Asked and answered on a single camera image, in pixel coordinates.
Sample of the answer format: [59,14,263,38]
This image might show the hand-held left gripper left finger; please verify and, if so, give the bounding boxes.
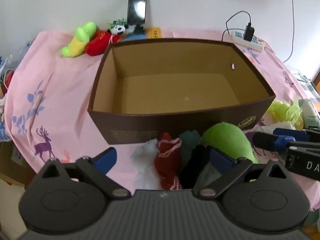
[37,147,131,200]

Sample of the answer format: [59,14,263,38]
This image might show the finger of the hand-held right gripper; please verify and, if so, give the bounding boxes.
[273,127,320,143]
[252,131,320,153]

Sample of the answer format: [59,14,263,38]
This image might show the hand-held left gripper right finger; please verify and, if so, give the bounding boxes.
[192,147,290,200]

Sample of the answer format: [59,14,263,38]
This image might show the white towel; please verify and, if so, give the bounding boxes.
[271,121,297,130]

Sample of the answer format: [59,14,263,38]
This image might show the large green plush toy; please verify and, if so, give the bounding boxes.
[200,122,259,164]

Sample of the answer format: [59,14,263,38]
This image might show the dark cloth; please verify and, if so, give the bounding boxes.
[180,145,220,189]

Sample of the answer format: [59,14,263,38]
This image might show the teal cloth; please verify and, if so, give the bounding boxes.
[179,130,201,165]

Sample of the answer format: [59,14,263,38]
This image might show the white fluffy cloth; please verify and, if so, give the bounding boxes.
[130,138,162,190]

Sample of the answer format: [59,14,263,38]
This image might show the red knitted cloth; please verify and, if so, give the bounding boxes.
[154,132,183,190]

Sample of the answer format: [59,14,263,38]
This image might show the brown cardboard box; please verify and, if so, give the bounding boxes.
[87,38,276,145]

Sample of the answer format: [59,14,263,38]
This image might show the red soft item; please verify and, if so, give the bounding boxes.
[0,69,15,97]

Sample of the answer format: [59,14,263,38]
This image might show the yellow-green mesh cloth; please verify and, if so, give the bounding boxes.
[266,97,304,130]

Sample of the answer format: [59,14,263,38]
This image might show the mint green folded cloth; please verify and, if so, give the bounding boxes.
[299,99,320,130]

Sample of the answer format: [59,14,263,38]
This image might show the grey checked cloth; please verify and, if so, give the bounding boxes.
[290,70,320,100]

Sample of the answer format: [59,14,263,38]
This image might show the pink printed sheet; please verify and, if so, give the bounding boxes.
[4,29,320,205]

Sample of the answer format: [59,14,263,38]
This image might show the white power strip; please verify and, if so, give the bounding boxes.
[230,30,265,52]

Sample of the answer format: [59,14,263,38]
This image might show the cardboard carton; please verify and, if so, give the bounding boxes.
[0,142,35,190]

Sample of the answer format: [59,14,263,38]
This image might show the black charger adapter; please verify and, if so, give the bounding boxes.
[244,24,255,42]

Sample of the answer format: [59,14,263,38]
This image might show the red plush toy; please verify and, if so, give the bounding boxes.
[85,30,122,57]

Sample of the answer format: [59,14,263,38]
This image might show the green and yellow plush toy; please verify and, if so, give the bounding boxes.
[61,22,97,58]

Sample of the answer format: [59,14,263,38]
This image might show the blue glasses case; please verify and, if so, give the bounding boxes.
[122,34,148,42]

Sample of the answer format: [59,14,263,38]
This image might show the panda plush toy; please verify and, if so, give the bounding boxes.
[107,18,137,35]

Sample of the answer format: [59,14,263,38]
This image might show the yellow book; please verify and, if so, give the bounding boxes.
[146,27,162,40]

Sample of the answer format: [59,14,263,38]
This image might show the clear plastic bag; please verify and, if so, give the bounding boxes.
[0,40,33,70]

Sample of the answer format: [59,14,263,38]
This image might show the black smartphone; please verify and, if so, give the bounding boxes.
[127,0,148,26]

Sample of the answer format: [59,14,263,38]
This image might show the black charger cable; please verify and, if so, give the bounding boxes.
[221,11,252,42]

